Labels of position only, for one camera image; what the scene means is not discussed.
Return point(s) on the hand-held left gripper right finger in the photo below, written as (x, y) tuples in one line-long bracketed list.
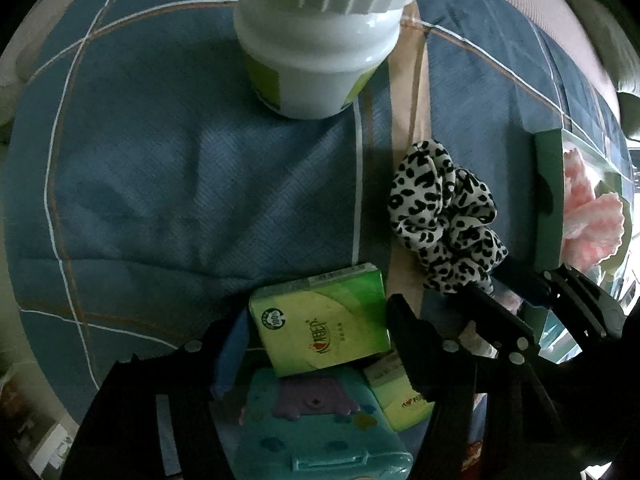
[(417, 345)]

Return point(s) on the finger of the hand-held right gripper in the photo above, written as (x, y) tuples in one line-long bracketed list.
[(500, 325), (522, 285)]

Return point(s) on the green shallow box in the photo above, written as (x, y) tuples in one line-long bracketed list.
[(547, 200)]

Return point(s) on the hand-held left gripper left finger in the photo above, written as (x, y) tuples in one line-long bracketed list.
[(230, 355)]

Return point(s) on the teal cartoon case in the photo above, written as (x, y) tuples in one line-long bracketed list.
[(310, 435)]

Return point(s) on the blue plaid blanket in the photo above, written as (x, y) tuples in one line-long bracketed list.
[(150, 170)]

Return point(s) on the white bottle green label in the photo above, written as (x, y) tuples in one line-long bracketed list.
[(320, 50)]

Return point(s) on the leopard print scrunchie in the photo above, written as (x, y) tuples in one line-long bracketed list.
[(445, 210)]

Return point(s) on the grey green sofa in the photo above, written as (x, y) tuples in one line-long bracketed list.
[(627, 70)]

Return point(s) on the pink white knit cloth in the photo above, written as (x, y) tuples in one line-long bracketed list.
[(580, 175), (595, 230)]

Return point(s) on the green tissue packet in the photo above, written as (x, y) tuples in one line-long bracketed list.
[(400, 400), (320, 320)]

